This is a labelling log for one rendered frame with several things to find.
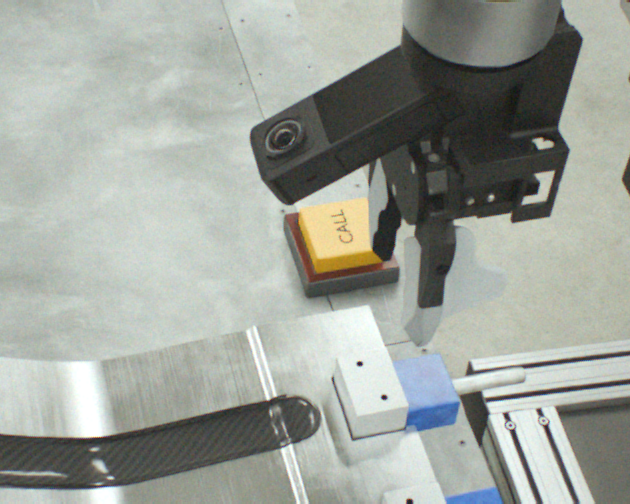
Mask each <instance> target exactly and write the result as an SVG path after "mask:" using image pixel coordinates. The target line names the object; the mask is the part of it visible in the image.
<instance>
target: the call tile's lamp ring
mask: <svg viewBox="0 0 630 504"><path fill-rule="evenodd" d="M286 218H287V221H288V224H289V226H290V229H291V232H292V235H293V238H294V241H295V244H296V246H297V250H298V253H299V256H300V259H301V262H302V265H303V268H304V270H305V273H306V276H307V279H308V282H309V283H314V282H320V281H326V280H331V279H337V278H343V277H348V276H354V275H360V274H366V273H371V272H377V271H383V270H389V269H394V268H399V265H398V263H397V260H396V258H395V255H394V253H393V255H392V257H391V260H390V261H389V262H387V263H381V264H375V265H370V266H364V267H358V268H352V269H347V270H341V271H335V272H329V273H323V274H318V275H315V274H314V271H313V268H312V265H311V263H310V260H309V257H308V254H307V251H306V247H305V245H304V242H303V239H302V236H301V233H300V231H299V228H298V225H297V222H296V218H299V212H294V213H288V214H286Z"/></svg>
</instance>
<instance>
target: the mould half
mask: <svg viewBox="0 0 630 504"><path fill-rule="evenodd" d="M384 347H385V346H384V344H383V341H382V339H381V336H380V333H379V331H378V328H377V325H376V323H375V320H374V318H373V315H372V312H371V310H370V307H369V306H364V307H359V308H353V309H347V310H342V311H336V312H331V313H325V314H320V315H314V316H309V317H303V318H297V319H292V320H286V321H281V322H275V323H269V324H263V325H258V326H254V327H252V328H250V329H248V330H244V331H239V332H233V333H228V334H223V335H218V336H214V337H209V338H204V339H199V340H195V341H190V342H186V343H181V344H176V345H171V346H166V347H162V348H159V349H157V350H152V351H148V352H143V353H138V354H132V355H127V356H122V357H117V358H112V359H106V360H97V361H84V362H70V363H61V362H44V361H33V360H23V359H15V358H6V357H0V434H10V435H20V434H22V435H33V436H47V437H66V438H79V437H91V436H106V435H114V434H120V433H126V432H132V430H136V429H141V428H146V427H151V426H155V425H160V424H166V423H170V422H175V421H179V420H183V419H187V418H192V416H196V415H200V414H204V413H209V412H214V411H218V410H222V409H227V408H231V407H236V406H241V405H246V404H250V403H255V402H261V401H265V400H269V399H271V398H273V397H276V396H279V395H284V394H286V396H299V397H303V398H306V399H308V400H310V401H311V402H313V403H314V404H315V406H316V407H317V408H318V410H319V412H320V416H321V421H320V426H319V428H318V430H317V431H316V432H315V433H314V434H313V435H312V436H310V437H309V438H307V439H304V441H301V442H302V443H298V444H292V445H289V446H287V447H284V448H282V449H278V450H273V451H268V452H264V453H259V454H255V455H250V456H246V457H241V458H237V459H233V460H227V461H223V462H219V464H214V465H210V466H206V467H202V468H198V469H193V470H189V471H185V472H180V473H175V474H171V475H167V477H162V478H158V479H153V480H147V481H143V482H138V483H133V484H128V485H127V486H120V487H113V488H102V489H85V490H55V489H41V490H37V489H23V488H9V487H0V504H382V501H383V495H384V493H385V492H388V491H393V490H398V489H402V488H407V487H412V486H417V485H421V484H427V483H432V482H437V480H436V477H435V475H434V472H433V469H432V467H430V464H429V461H428V459H427V455H426V453H425V450H424V447H423V445H422V442H421V440H420V437H419V434H418V432H417V429H416V427H415V424H413V425H408V426H407V431H402V432H397V433H392V434H387V435H381V436H377V437H372V438H367V439H362V440H357V441H352V440H351V436H350V433H349V430H348V427H347V424H346V421H345V418H344V415H343V413H342V410H341V407H340V404H339V401H338V398H337V395H336V392H335V388H334V385H333V382H332V379H331V377H334V375H335V366H336V357H337V356H342V355H347V354H352V353H357V352H363V351H368V350H373V349H379V348H384Z"/></svg>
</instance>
